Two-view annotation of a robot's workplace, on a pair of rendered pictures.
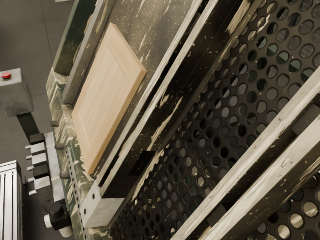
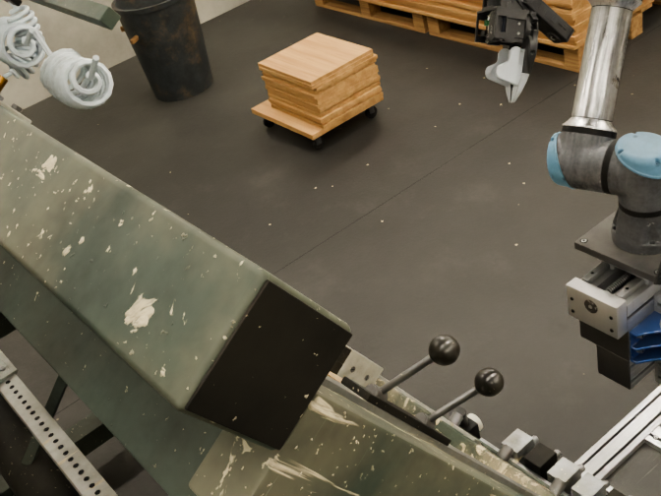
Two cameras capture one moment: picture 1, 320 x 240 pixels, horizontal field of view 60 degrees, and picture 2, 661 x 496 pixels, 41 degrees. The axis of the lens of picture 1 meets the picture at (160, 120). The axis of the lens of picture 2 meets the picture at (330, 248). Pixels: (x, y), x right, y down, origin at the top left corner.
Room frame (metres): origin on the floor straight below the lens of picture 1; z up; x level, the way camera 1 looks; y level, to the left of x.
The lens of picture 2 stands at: (1.82, -0.01, 2.27)
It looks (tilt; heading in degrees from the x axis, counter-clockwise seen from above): 35 degrees down; 172
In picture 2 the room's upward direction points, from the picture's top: 16 degrees counter-clockwise
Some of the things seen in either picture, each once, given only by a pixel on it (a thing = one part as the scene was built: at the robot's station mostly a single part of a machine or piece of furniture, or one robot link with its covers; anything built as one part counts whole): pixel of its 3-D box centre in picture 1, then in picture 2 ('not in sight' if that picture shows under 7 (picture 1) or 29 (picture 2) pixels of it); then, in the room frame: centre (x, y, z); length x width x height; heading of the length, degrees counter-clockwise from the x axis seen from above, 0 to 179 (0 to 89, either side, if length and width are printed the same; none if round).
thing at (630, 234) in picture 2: not in sight; (646, 216); (0.42, 0.87, 1.09); 0.15 x 0.15 x 0.10
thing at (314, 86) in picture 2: not in sight; (313, 90); (-2.64, 0.76, 0.20); 0.61 x 0.51 x 0.40; 21
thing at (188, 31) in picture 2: not in sight; (166, 41); (-3.78, 0.11, 0.33); 0.54 x 0.54 x 0.65
